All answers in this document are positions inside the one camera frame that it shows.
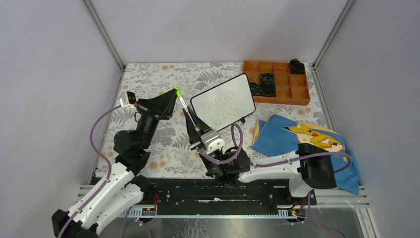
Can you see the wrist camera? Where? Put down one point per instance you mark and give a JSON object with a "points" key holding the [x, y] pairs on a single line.
{"points": [[127, 99], [212, 141]]}

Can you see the orange compartment tray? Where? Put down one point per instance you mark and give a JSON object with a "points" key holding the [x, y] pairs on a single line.
{"points": [[291, 89]]}

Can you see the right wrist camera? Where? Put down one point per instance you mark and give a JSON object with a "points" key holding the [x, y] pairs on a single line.
{"points": [[212, 141]]}

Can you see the black item in tray left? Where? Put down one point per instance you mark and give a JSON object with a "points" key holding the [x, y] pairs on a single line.
{"points": [[254, 89]]}

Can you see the green capped marker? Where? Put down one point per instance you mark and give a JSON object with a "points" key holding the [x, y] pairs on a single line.
{"points": [[180, 98]]}

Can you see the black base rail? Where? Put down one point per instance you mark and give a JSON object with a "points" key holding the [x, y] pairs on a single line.
{"points": [[177, 197]]}

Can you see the blue pikachu cloth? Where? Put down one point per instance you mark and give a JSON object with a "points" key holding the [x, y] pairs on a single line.
{"points": [[279, 135]]}

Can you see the aluminium frame post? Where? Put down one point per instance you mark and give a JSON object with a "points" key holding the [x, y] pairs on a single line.
{"points": [[332, 34], [94, 15]]}

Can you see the small whiteboard black frame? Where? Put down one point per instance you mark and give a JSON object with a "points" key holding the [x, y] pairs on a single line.
{"points": [[224, 104]]}

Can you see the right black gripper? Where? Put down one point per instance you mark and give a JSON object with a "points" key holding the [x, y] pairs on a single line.
{"points": [[193, 134]]}

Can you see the black item in tray middle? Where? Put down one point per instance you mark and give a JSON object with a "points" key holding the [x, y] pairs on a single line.
{"points": [[267, 85]]}

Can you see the floral table mat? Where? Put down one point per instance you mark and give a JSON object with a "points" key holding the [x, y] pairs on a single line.
{"points": [[170, 155]]}

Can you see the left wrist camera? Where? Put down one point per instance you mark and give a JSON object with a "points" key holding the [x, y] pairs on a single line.
{"points": [[127, 99]]}

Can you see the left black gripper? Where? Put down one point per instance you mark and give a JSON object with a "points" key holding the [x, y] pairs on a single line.
{"points": [[161, 107]]}

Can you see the black item in tray corner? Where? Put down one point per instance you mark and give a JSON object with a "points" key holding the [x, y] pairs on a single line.
{"points": [[297, 67]]}

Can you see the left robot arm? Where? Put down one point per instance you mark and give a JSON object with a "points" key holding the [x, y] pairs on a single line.
{"points": [[111, 170]]}

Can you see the left aluminium frame post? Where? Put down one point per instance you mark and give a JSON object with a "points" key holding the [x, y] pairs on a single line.
{"points": [[94, 15]]}

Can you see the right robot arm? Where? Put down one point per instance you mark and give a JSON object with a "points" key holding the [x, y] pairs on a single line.
{"points": [[305, 169]]}

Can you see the right aluminium frame post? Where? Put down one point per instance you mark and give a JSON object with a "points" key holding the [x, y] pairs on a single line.
{"points": [[332, 34]]}

